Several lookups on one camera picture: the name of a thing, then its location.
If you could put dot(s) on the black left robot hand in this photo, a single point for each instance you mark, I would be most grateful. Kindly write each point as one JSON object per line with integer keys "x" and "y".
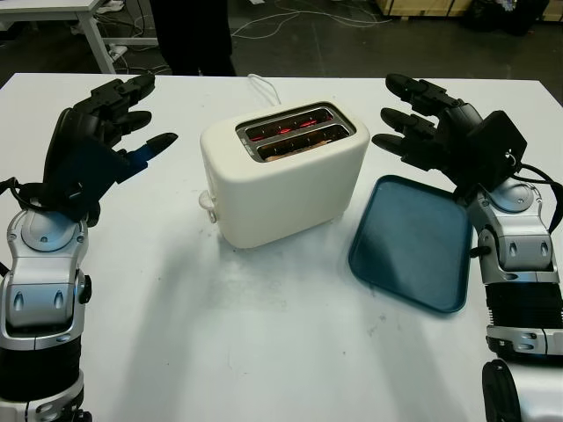
{"x": 79, "y": 125}

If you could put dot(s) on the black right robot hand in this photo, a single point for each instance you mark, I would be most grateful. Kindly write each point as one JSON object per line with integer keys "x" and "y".
{"x": 444, "y": 127}

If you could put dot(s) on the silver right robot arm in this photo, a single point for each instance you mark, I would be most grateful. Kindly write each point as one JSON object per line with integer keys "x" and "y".
{"x": 514, "y": 250}

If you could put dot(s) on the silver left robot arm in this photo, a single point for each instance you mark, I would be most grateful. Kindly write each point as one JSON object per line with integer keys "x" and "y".
{"x": 39, "y": 281}

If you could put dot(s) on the person in cream jacket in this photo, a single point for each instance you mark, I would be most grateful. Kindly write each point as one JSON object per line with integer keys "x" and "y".
{"x": 198, "y": 35}

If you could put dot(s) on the cream white toaster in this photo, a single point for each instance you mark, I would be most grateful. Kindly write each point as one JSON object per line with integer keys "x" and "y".
{"x": 286, "y": 198}

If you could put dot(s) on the white power strip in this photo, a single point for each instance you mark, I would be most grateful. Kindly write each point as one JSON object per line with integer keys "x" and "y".
{"x": 118, "y": 52}

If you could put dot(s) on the dark blue plastic tray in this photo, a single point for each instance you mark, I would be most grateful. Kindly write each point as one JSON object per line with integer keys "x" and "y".
{"x": 413, "y": 246}

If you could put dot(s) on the wooden crate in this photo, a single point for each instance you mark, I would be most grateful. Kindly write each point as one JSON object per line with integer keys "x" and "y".
{"x": 422, "y": 6}

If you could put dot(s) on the black bag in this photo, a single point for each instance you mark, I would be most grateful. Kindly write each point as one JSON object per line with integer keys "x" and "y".
{"x": 506, "y": 17}

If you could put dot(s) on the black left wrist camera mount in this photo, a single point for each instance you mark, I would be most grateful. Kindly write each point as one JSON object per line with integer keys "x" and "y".
{"x": 83, "y": 176}

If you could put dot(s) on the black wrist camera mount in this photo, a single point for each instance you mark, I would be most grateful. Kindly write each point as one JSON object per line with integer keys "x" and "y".
{"x": 497, "y": 145}
{"x": 83, "y": 176}

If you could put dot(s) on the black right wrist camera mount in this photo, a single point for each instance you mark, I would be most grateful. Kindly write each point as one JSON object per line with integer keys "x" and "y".
{"x": 497, "y": 145}

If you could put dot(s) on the white metal frame table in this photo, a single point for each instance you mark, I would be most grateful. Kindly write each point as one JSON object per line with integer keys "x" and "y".
{"x": 94, "y": 39}

